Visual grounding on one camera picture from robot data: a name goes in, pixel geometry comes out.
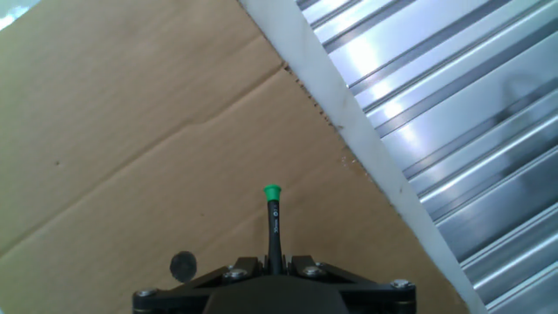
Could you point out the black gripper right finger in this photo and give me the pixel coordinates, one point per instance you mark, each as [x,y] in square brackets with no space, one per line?
[362,283]

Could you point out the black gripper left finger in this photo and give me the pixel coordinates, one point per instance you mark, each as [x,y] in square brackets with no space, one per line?
[196,283]

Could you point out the black screwdriver green cap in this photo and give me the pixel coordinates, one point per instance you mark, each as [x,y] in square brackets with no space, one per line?
[274,235]

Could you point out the black round dot mark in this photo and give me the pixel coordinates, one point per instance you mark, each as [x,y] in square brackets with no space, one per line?
[183,265]

